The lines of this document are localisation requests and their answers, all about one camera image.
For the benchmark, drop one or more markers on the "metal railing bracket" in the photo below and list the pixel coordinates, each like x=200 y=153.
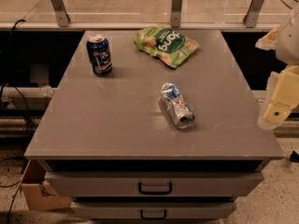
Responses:
x=175 y=16
x=251 y=18
x=60 y=13

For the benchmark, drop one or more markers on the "left metal railing bracket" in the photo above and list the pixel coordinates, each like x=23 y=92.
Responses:
x=60 y=13

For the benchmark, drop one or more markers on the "silver blue redbull can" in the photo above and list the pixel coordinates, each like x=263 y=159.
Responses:
x=176 y=107

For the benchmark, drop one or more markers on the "black object on floor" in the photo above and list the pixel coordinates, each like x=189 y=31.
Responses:
x=294 y=157

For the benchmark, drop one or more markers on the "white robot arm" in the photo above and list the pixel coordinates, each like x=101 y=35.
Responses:
x=287 y=49

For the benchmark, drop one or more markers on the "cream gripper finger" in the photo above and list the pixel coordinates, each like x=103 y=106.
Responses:
x=268 y=41
x=282 y=97

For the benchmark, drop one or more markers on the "cardboard box on floor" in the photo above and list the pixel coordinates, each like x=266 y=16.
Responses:
x=38 y=193

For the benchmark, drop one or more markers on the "upper black drawer handle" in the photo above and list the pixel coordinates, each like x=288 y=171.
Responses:
x=155 y=189

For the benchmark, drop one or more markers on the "lower black drawer handle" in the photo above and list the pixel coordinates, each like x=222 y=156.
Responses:
x=153 y=214

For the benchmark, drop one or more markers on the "green chip bag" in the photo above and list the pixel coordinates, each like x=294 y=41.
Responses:
x=171 y=47

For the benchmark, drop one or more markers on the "dark blue pepsi can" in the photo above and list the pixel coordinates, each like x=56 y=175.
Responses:
x=99 y=54

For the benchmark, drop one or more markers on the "right metal railing bracket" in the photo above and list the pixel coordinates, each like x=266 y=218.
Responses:
x=251 y=18

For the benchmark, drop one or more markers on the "middle metal railing bracket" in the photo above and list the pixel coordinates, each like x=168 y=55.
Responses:
x=175 y=16

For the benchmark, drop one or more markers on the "black drawer handle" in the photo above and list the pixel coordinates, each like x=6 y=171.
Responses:
x=153 y=214
x=155 y=189

